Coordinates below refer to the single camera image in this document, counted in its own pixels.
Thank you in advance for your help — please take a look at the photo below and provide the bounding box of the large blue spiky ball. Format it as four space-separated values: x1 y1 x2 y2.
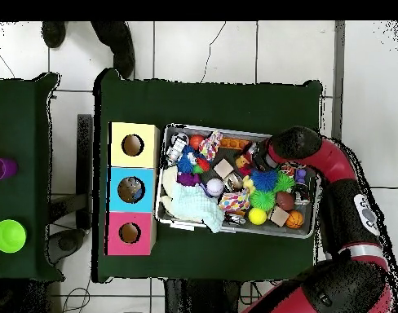
250 168 279 193

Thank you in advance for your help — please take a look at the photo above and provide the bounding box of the person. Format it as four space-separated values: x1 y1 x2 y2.
41 20 136 80

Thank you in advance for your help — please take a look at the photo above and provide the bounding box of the small wooden block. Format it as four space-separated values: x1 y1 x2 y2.
212 158 236 180

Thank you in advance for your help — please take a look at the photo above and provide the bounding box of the mint green cloth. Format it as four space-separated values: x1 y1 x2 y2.
167 183 225 235

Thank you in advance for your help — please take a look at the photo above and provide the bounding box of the colourful printed packet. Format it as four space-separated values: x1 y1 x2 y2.
219 190 252 215

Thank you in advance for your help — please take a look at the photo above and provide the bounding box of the small white baseball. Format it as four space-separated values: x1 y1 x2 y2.
205 178 225 197

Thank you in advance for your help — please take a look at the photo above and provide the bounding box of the small red ball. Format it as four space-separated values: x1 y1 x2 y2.
188 134 206 151

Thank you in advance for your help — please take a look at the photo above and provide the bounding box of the silver toy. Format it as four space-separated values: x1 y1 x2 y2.
165 132 190 168

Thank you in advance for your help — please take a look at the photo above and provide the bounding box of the purple cup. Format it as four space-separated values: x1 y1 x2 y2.
0 156 20 183

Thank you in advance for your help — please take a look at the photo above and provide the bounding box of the clear mesh bin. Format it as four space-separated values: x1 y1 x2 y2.
155 123 322 240

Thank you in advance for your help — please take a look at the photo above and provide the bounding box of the plain yellow ball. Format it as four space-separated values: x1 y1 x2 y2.
247 206 268 227

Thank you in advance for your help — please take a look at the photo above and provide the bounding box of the small orange basketball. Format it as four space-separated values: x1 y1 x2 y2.
285 209 306 230

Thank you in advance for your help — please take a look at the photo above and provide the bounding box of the wooden box with three holes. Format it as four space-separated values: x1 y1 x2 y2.
106 121 161 257

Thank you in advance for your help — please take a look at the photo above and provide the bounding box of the small colourful fabric toy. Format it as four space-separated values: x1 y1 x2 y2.
198 130 224 163

